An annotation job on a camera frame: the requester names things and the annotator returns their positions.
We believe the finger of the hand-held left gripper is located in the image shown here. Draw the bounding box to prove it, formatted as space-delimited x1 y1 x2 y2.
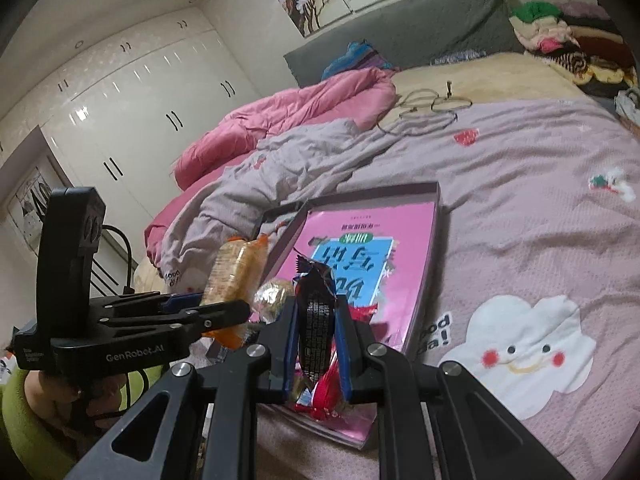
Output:
90 290 202 318
99 299 252 347

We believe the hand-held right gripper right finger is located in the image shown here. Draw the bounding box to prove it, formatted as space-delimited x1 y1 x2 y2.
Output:
333 294 576 480

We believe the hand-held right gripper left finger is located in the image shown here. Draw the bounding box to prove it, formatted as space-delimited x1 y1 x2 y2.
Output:
65 295 302 480

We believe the dark chocolate bar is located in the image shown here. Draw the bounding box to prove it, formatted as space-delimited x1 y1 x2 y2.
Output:
292 255 351 387

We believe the red snack packet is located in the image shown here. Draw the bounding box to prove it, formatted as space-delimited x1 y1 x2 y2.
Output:
295 357 352 422

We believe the yellow cracker packet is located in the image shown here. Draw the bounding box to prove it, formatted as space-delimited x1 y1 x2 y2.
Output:
202 236 271 350

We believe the clear round pastry packet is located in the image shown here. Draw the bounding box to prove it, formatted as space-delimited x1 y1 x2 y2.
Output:
252 280 297 324

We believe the pink book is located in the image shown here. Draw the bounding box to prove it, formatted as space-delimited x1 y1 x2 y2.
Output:
260 202 437 452

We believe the white wardrobe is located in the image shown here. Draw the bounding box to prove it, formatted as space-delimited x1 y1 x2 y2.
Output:
0 7 262 222

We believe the bright green cloth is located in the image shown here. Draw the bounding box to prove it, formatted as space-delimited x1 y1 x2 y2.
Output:
0 362 168 480

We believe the pink quilt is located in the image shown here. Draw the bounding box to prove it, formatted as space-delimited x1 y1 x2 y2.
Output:
145 67 399 267

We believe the blue striped pillow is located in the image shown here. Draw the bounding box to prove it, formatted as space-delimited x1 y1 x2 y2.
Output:
321 41 401 81

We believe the beige bed sheet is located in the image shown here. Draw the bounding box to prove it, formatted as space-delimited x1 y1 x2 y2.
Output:
390 50 607 112

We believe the pale grey cloth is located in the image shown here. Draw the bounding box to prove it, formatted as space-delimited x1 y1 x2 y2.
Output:
614 87 640 136

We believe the pile of folded clothes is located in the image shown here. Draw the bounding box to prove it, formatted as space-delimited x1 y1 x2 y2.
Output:
509 0 640 99

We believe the thick black gripper cable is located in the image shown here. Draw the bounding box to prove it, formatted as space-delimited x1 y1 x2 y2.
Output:
102 225 139 297

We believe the wall poster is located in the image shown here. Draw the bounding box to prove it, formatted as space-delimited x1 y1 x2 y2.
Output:
6 164 59 242

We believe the thin black cable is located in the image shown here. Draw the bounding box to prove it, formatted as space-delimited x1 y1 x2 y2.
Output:
377 80 474 136

